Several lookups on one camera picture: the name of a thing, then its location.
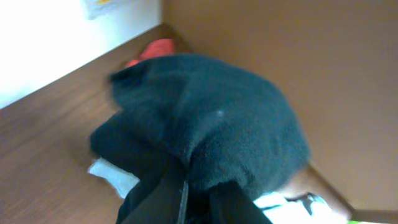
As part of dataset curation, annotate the light blue grey garment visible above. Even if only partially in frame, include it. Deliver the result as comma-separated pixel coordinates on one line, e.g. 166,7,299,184
88,158,348,224

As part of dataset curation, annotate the black t-shirt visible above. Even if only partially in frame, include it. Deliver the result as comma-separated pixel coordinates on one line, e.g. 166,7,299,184
90,54,310,200

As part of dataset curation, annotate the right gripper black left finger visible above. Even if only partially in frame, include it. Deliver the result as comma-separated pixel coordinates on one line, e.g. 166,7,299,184
116,167,187,224

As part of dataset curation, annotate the red t-shirt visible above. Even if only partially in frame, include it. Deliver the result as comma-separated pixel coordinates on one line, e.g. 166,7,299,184
125,39,175,68

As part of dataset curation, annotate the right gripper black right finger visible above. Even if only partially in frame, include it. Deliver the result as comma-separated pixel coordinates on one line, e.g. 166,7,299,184
209,181,272,224

